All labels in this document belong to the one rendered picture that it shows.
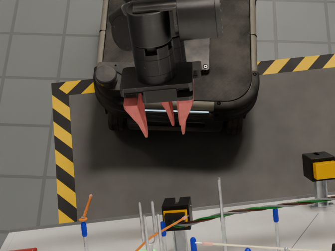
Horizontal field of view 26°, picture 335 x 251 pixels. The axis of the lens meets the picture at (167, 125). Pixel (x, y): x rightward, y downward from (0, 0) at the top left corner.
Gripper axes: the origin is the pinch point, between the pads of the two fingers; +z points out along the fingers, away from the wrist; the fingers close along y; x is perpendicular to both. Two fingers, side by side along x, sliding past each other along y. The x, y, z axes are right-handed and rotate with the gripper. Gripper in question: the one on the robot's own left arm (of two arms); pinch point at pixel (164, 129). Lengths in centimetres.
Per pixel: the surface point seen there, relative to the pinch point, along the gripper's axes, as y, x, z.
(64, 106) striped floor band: -49, 130, 69
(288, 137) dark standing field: 29, 121, 84
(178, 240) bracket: -0.1, -2.8, 19.4
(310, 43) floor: 42, 158, 67
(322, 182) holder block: 26.1, 20.9, 28.0
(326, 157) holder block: 26.6, 19.7, 21.6
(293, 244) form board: 18.1, -2.5, 22.1
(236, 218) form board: 9.4, 14.5, 30.1
